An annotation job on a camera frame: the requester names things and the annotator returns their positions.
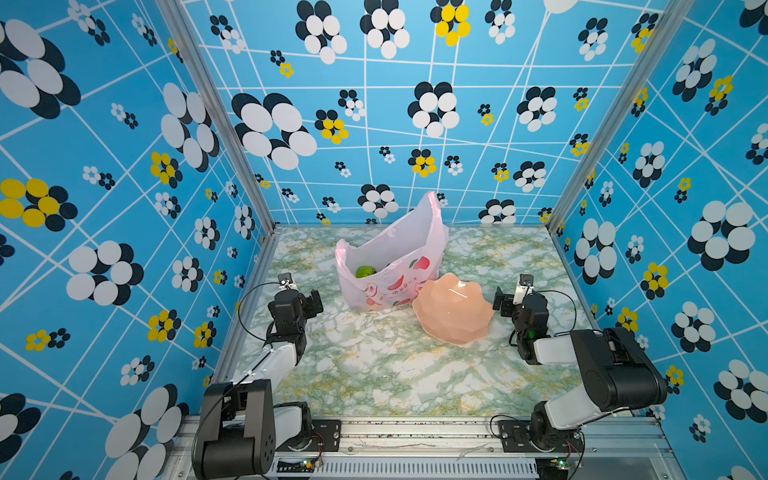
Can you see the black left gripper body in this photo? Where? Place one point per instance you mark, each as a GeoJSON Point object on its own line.
{"type": "Point", "coordinates": [306, 310]}

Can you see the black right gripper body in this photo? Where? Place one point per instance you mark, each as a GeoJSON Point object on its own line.
{"type": "Point", "coordinates": [507, 300]}

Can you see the green custard apple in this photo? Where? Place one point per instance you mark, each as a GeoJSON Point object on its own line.
{"type": "Point", "coordinates": [365, 271]}

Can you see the pink printed plastic bag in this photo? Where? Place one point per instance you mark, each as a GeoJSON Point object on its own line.
{"type": "Point", "coordinates": [406, 254]}

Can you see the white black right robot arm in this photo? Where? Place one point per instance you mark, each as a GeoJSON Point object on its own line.
{"type": "Point", "coordinates": [616, 374]}

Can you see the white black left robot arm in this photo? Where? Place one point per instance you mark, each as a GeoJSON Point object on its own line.
{"type": "Point", "coordinates": [241, 427]}

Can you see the pink scalloped fruit bowl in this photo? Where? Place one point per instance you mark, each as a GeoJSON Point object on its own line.
{"type": "Point", "coordinates": [453, 311]}

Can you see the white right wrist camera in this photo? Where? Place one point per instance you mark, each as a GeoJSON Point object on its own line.
{"type": "Point", "coordinates": [525, 285]}

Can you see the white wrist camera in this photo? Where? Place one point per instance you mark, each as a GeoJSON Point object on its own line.
{"type": "Point", "coordinates": [525, 285]}
{"type": "Point", "coordinates": [286, 282]}

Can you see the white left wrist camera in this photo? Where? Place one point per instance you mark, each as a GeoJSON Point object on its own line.
{"type": "Point", "coordinates": [286, 282]}

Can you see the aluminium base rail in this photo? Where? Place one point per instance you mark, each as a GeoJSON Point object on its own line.
{"type": "Point", "coordinates": [616, 447]}

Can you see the aluminium frame post left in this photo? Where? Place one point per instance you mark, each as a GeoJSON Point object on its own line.
{"type": "Point", "coordinates": [182, 32]}

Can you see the aluminium frame post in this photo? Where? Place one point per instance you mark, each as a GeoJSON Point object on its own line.
{"type": "Point", "coordinates": [182, 32]}
{"type": "Point", "coordinates": [670, 21]}

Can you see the aluminium frame post right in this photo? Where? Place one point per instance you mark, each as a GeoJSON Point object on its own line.
{"type": "Point", "coordinates": [670, 21]}

